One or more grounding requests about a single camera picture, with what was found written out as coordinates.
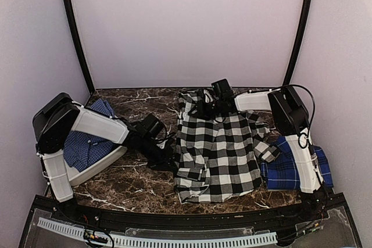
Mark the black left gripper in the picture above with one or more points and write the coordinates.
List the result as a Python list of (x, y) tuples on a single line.
[(162, 164)]

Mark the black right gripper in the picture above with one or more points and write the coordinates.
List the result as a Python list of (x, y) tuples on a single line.
[(201, 113)]

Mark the black white checked shirt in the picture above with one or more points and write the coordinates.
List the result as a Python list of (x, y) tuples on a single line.
[(218, 159)]

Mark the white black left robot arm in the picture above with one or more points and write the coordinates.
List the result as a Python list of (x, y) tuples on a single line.
[(61, 115)]

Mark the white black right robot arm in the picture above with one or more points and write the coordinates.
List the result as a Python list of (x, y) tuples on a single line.
[(292, 107)]

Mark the small-check blue shirt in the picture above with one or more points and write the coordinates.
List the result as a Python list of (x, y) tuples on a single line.
[(82, 150)]

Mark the grey plastic bin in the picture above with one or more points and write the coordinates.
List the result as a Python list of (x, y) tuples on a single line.
[(76, 178)]

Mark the blue plaid folded shirt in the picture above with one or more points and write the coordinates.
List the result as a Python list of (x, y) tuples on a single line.
[(282, 173)]

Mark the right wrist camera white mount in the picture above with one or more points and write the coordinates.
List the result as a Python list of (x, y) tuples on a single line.
[(205, 96)]

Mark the white slotted cable duct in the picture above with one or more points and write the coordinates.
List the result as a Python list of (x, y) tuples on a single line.
[(159, 238)]

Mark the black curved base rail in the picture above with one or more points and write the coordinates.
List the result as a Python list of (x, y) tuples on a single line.
[(331, 227)]

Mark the black corner frame post right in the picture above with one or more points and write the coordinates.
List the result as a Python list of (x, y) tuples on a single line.
[(297, 42)]

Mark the black corner frame post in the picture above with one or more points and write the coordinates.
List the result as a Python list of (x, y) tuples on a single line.
[(297, 42), (71, 19)]

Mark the black corner frame post left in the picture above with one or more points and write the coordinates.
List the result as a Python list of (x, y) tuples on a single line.
[(71, 19)]

